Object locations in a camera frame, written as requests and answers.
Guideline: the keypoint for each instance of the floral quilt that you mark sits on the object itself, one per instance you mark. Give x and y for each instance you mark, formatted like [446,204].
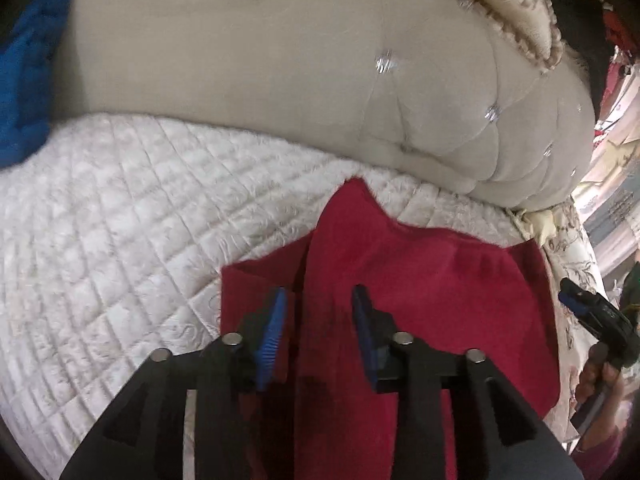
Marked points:
[570,255]

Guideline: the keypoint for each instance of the person's right forearm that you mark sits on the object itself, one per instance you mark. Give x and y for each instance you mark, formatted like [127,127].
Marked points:
[597,452]

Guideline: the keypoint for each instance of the blue cloth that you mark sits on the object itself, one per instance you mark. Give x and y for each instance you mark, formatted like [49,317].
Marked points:
[25,85]

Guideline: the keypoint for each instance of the blue patterned curtain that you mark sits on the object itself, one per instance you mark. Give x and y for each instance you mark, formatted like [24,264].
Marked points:
[615,220]

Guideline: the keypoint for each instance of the white quilted bedspread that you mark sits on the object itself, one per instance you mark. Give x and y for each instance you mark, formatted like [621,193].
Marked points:
[100,220]

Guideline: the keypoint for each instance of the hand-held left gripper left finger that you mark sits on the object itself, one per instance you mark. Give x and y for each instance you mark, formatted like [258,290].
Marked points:
[270,335]

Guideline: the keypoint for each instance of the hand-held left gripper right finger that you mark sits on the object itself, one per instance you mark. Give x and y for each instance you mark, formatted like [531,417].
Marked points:
[365,335]

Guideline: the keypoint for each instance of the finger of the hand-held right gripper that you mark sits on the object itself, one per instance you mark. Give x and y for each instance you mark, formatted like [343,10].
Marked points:
[575,299]

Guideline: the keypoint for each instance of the beige tufted headboard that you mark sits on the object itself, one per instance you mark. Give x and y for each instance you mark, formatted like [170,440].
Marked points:
[250,50]

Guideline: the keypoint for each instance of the cream work glove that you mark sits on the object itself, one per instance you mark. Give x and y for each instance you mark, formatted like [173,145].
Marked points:
[539,224]

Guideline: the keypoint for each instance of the dark cloth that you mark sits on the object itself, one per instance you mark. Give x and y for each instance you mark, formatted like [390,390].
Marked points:
[575,15]

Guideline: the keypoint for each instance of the person's right hand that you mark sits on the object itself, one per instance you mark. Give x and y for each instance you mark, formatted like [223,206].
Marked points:
[597,385]

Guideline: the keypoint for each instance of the red sweater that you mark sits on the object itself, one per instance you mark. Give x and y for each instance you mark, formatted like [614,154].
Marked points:
[425,285]

